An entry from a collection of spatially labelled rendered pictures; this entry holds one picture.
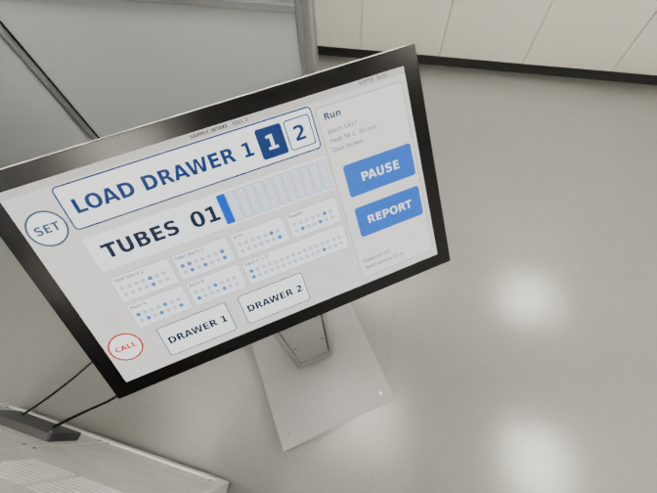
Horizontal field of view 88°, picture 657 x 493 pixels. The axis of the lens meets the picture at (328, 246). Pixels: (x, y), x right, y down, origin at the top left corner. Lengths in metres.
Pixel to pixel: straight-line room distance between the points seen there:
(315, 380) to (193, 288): 1.01
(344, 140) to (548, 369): 1.40
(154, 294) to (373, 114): 0.36
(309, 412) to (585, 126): 2.13
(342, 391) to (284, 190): 1.09
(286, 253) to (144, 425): 1.28
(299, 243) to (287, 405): 1.04
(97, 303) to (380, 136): 0.41
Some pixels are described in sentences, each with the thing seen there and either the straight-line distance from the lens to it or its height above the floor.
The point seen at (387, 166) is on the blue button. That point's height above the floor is 1.10.
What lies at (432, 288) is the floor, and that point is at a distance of 1.61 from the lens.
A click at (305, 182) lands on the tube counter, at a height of 1.11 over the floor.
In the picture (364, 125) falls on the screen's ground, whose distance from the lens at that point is 0.46.
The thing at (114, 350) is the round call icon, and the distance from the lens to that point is 0.53.
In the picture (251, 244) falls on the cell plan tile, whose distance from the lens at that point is 0.45.
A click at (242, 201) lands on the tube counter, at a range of 0.44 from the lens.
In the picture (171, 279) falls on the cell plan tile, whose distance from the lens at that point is 0.47.
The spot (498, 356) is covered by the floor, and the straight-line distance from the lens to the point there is 1.60.
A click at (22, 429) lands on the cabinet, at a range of 1.47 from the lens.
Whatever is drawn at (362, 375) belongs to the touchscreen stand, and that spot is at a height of 0.04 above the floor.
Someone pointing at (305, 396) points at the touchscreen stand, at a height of 0.04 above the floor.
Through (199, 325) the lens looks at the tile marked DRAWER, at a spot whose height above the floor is 1.01.
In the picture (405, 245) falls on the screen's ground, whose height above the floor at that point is 1.01.
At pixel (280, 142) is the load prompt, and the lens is 0.43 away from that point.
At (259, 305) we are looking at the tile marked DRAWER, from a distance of 0.49.
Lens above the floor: 1.45
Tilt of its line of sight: 62 degrees down
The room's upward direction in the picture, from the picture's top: 5 degrees counter-clockwise
